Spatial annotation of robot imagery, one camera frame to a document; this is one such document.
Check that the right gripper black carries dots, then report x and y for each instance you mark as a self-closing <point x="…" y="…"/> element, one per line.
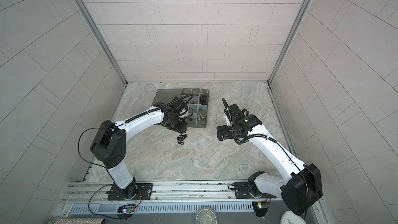
<point x="224" y="134"/>

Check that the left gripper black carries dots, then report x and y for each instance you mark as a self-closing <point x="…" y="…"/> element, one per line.
<point x="182" y="128"/>

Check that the clear green organizer box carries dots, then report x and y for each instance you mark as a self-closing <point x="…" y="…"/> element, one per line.
<point x="191" y="107"/>

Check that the black bolt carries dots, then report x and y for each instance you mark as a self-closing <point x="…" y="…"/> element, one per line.
<point x="204" y="99"/>

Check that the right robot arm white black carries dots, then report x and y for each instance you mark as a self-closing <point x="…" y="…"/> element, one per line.
<point x="299" y="186"/>

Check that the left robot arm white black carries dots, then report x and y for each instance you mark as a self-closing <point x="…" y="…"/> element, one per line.
<point x="109" y="144"/>

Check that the right circuit board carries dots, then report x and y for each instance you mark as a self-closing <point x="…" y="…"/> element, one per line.
<point x="260" y="208"/>

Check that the circuit board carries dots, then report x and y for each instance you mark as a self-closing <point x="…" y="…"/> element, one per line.
<point x="260" y="208"/>
<point x="126" y="209"/>

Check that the round metal dish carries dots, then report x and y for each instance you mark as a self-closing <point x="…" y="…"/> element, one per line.
<point x="206" y="216"/>

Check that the left circuit board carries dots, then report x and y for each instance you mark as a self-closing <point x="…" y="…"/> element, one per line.
<point x="126" y="209"/>

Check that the white scale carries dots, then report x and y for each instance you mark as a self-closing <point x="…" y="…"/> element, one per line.
<point x="290" y="218"/>

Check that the glittery grey roll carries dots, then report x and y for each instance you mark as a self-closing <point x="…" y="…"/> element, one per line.
<point x="77" y="221"/>

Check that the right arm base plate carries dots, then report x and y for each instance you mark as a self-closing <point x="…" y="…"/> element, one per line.
<point x="247" y="190"/>

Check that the aluminium mounting rail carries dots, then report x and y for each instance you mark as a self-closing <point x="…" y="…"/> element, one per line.
<point x="160" y="192"/>

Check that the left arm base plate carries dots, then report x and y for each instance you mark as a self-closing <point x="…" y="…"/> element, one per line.
<point x="140" y="191"/>

